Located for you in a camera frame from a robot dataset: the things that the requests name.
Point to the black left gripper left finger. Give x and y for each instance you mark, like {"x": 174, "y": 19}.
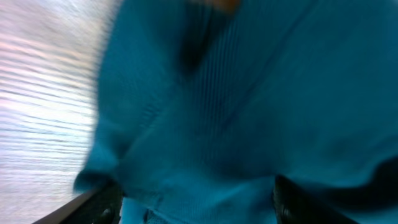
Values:
{"x": 97, "y": 206}

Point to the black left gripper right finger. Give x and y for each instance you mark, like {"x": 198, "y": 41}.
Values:
{"x": 293, "y": 205}

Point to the blue t-shirt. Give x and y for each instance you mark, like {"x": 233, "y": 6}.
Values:
{"x": 199, "y": 110}

